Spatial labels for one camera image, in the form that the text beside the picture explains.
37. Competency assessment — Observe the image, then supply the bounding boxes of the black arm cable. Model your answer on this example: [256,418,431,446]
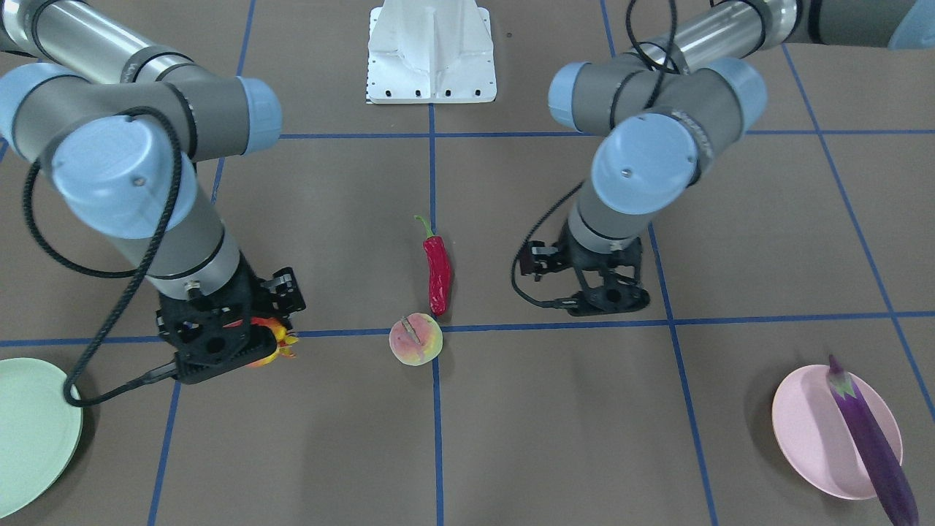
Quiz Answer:
[510,0,680,310]
[22,107,192,408]

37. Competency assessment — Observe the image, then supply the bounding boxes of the purple eggplant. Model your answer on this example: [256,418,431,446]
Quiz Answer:
[827,355,920,525]

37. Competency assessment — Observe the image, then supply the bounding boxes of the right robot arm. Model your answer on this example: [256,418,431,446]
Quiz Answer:
[2,1,305,385]

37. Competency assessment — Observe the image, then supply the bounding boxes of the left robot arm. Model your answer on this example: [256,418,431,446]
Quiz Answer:
[511,1,933,316]

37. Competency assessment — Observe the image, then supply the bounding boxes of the red chili pepper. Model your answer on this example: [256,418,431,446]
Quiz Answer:
[413,214,453,317]

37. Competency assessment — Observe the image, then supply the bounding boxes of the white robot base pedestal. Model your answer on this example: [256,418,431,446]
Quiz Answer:
[365,1,497,104]

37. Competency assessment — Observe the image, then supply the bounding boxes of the green plate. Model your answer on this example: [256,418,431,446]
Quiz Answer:
[1,357,83,517]

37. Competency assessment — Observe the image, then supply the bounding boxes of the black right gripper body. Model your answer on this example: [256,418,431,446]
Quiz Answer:
[155,267,306,385]

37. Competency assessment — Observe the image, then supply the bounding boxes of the pink yellow peach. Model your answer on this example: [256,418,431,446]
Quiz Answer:
[389,313,443,366]

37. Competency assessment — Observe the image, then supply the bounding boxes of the pink plate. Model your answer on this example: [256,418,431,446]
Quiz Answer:
[771,364,903,500]

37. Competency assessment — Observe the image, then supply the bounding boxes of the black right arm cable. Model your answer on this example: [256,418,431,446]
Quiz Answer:
[22,107,192,408]

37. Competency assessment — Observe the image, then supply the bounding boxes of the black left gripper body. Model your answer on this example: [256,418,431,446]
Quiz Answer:
[519,234,651,316]

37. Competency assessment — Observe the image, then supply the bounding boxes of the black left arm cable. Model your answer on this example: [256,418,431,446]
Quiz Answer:
[510,0,680,310]

